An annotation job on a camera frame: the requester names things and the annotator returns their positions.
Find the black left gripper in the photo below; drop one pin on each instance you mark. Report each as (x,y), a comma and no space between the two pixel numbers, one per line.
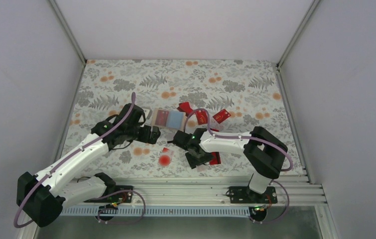
(152,140)

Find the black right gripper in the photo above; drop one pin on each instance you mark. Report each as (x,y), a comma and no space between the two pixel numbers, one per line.
(192,163)

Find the beige leather card holder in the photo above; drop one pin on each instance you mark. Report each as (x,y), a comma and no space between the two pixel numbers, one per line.
(176,119)

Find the red VIP card small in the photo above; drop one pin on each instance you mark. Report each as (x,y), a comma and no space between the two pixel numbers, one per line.
(221,116)

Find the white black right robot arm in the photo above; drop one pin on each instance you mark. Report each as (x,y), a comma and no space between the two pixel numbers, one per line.
(263,150)

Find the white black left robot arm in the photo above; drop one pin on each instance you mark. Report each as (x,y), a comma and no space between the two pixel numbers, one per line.
(44,195)

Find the white floral card lower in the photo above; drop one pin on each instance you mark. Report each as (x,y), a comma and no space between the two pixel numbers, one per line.
(202,168)

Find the red stripe card lower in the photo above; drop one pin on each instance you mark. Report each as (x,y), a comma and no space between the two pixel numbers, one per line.
(216,160)

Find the red stripe card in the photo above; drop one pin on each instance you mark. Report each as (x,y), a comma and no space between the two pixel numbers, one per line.
(185,107)
(216,160)

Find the white card red circle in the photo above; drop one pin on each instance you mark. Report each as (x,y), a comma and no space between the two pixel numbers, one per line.
(165,157)

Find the red VIP card upper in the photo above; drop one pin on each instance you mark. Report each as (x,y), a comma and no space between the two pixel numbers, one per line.
(201,116)

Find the floral patterned table mat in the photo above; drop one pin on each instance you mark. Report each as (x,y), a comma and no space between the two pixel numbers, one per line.
(247,89)

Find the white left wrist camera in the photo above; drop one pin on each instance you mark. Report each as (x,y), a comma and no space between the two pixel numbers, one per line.
(148,113)

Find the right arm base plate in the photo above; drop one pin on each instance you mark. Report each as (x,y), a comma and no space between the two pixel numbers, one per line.
(243,195)

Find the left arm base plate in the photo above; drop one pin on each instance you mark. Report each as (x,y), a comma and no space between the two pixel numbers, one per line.
(123,197)

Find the grey slotted cable duct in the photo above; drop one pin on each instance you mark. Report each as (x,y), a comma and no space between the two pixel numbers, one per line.
(178,211)

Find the aluminium rail frame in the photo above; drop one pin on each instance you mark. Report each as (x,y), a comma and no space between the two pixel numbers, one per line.
(212,192)

